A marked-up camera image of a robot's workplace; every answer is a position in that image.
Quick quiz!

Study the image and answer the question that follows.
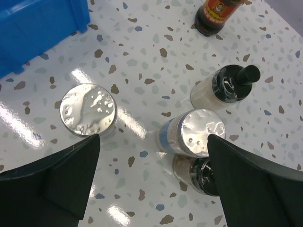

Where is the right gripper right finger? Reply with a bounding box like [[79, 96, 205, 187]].
[[207, 134, 303, 227]]

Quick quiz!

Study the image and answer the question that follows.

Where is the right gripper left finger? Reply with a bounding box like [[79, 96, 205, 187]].
[[0, 134, 100, 227]]

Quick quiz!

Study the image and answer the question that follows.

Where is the black-cap brown spice grinder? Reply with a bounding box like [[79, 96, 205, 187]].
[[172, 155, 219, 197]]

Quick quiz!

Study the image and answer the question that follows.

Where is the silver-lid blue-label spice jar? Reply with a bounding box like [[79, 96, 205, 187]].
[[155, 109, 226, 158]]

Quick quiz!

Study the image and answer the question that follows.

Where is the silver-lid white spice jar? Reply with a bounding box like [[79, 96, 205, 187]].
[[60, 83, 118, 139]]

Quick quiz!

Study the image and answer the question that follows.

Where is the black-cap white powder grinder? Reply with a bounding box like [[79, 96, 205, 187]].
[[190, 64, 261, 111]]

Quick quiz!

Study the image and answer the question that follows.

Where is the red-lid sauce jar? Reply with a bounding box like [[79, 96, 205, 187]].
[[195, 0, 245, 35]]

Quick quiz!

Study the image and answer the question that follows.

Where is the blue plastic divided bin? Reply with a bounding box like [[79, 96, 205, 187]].
[[0, 0, 90, 77]]

